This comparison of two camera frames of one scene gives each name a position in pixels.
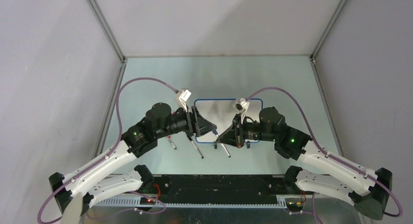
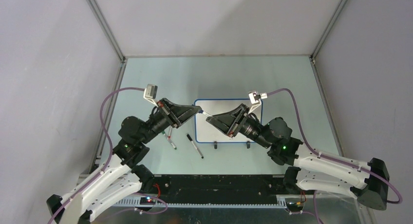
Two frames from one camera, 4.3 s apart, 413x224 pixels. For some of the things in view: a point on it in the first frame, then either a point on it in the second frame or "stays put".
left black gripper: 204,125 to 184,112
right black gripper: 234,135 to 230,122
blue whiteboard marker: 215,132 to 201,111
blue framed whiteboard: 221,112 stays put
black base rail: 183,190 stays put
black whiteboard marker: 196,147 stays put
